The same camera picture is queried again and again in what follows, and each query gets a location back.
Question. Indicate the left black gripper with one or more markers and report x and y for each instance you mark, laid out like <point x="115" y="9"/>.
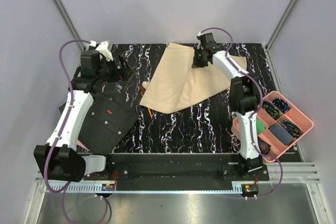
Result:
<point x="126" y="71"/>

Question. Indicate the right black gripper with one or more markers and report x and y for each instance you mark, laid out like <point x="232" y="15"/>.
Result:
<point x="196" y="63"/>

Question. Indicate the beige wooden spoon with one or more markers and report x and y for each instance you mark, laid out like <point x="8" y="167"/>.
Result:
<point x="145" y="84"/>

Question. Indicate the beige cloth napkin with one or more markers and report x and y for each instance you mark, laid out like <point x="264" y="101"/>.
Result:
<point x="175" y="85"/>

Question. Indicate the orange plastic knife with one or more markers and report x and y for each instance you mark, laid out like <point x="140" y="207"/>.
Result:
<point x="142" y="90"/>

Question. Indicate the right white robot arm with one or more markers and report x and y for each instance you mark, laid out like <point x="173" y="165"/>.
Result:
<point x="244" y="99"/>

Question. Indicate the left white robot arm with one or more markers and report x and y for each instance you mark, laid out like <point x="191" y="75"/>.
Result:
<point x="58" y="159"/>

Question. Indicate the yellow patterned sock roll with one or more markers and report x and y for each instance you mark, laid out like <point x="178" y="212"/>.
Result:
<point x="271" y="109"/>

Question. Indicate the blue patterned sock roll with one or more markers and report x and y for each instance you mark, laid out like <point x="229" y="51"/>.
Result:
<point x="281" y="104"/>

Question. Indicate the brown patterned sock roll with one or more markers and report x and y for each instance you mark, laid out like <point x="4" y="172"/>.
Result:
<point x="264" y="147"/>

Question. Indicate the teal patterned sock roll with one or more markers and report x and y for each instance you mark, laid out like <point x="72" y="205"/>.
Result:
<point x="291" y="128"/>

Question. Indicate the pink paper sheet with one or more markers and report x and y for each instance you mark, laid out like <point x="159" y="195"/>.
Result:
<point x="81" y="145"/>

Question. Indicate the green rolled sock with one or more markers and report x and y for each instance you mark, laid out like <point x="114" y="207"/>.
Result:
<point x="259" y="126"/>

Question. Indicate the pink divided tray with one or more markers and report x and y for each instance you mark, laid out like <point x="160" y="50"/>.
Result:
<point x="280" y="125"/>

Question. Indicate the grey rolled sock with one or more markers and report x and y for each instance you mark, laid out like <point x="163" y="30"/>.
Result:
<point x="281" y="134"/>

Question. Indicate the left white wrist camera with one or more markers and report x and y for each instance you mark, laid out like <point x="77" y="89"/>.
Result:
<point x="103" y="48"/>

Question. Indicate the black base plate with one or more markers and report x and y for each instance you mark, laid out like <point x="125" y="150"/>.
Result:
<point x="176" y="173"/>

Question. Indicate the slotted cable duct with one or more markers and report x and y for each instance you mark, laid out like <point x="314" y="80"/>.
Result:
<point x="91" y="188"/>

